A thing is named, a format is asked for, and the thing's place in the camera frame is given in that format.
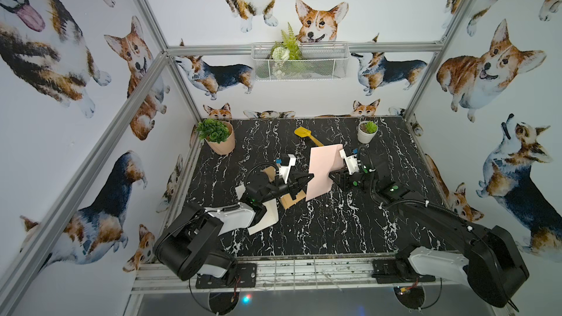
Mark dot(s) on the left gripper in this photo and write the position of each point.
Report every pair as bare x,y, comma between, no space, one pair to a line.
285,186

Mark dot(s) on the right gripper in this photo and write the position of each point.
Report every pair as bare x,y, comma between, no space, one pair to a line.
343,176

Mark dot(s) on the pink envelope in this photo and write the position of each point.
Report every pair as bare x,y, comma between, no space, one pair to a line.
323,160

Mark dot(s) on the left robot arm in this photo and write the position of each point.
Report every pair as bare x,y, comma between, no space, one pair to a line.
188,247

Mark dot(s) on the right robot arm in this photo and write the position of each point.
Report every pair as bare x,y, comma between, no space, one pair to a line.
484,259

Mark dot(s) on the brown kraft envelope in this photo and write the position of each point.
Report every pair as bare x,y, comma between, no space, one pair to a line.
288,200

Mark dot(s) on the white envelope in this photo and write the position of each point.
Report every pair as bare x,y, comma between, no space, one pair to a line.
254,217

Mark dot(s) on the small plant in white pot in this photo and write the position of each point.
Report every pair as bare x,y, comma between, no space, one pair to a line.
366,131

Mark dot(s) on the yellow toy shovel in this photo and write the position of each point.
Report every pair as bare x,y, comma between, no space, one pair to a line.
306,133

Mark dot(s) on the green plant in terracotta pot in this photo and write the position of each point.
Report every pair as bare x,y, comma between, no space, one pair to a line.
218,134

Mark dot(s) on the fern and white flower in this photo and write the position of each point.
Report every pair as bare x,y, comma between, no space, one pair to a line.
285,50

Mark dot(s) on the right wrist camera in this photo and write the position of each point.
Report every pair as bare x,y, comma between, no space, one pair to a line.
354,165

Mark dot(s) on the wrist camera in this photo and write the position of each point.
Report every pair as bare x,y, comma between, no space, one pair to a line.
354,165
285,163

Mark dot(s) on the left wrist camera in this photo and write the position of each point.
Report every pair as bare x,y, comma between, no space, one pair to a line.
285,163

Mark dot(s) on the aluminium front rail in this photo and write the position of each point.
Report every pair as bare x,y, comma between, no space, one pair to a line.
309,273

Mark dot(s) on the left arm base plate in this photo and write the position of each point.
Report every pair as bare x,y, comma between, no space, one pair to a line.
238,275

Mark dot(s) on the white wire basket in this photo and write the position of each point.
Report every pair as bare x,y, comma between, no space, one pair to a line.
316,61

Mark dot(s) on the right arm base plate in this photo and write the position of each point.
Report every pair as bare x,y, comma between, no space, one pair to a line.
393,271

